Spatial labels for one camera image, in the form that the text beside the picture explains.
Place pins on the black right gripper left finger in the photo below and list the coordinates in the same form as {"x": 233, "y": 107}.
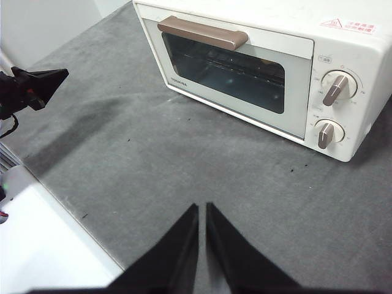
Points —
{"x": 171, "y": 260}

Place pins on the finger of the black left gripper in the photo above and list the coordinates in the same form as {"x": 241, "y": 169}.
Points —
{"x": 43, "y": 92}
{"x": 36, "y": 78}

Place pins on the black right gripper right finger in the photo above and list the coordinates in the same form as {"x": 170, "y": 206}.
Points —
{"x": 239, "y": 263}

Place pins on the white Toshiba toaster oven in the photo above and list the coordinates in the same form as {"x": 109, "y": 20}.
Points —
{"x": 337, "y": 46}

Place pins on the beige oven knob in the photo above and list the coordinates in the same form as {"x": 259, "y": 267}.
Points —
{"x": 327, "y": 134}
{"x": 337, "y": 88}

